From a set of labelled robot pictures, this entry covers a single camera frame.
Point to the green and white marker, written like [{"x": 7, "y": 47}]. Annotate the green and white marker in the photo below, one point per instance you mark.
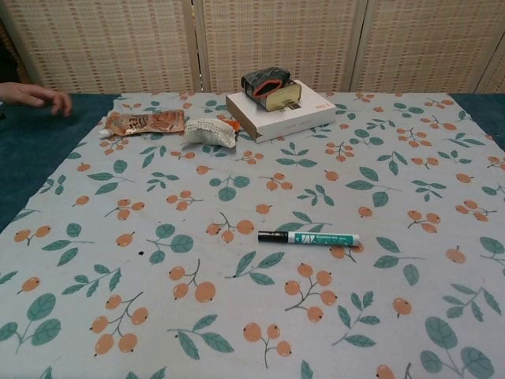
[{"x": 323, "y": 239}]

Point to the person in black clothing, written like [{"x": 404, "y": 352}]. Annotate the person in black clothing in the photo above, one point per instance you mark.
[{"x": 6, "y": 55}]

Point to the person's bare hand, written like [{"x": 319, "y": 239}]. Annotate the person's bare hand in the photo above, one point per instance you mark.
[{"x": 27, "y": 94}]

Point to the dark patterned orange-trimmed pouch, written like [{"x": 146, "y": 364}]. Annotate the dark patterned orange-trimmed pouch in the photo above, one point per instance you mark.
[{"x": 262, "y": 79}]

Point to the flat white cardboard box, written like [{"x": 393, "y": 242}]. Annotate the flat white cardboard box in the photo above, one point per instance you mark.
[{"x": 300, "y": 116}]

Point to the floral fruit print tablecloth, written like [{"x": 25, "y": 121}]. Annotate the floral fruit print tablecloth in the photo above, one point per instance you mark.
[{"x": 252, "y": 185}]

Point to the crumpled white packet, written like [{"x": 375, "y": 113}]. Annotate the crumpled white packet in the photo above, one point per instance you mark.
[{"x": 207, "y": 133}]

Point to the woven bamboo folding screen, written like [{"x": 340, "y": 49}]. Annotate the woven bamboo folding screen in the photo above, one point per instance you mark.
[{"x": 118, "y": 43}]

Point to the brown spout pouch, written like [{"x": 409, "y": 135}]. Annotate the brown spout pouch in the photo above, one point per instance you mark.
[{"x": 150, "y": 122}]

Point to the black marker cap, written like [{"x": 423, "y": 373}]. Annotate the black marker cap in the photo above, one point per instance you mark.
[{"x": 272, "y": 237}]

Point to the teal blue table cover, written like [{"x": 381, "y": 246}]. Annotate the teal blue table cover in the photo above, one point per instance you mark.
[{"x": 35, "y": 150}]

